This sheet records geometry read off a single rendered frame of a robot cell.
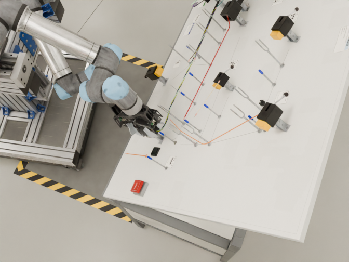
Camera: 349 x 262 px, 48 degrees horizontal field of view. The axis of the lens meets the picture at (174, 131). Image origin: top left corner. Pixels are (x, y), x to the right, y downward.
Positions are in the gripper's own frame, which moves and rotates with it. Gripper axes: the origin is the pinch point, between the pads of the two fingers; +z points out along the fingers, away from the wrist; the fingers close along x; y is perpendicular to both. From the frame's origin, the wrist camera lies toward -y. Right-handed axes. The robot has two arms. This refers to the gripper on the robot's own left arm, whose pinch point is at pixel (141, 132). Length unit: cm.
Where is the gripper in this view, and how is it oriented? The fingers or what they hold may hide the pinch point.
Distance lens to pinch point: 169.9
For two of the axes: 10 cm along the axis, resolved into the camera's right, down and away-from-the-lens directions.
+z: 5.1, 7.7, 3.9
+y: -0.4, 4.7, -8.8
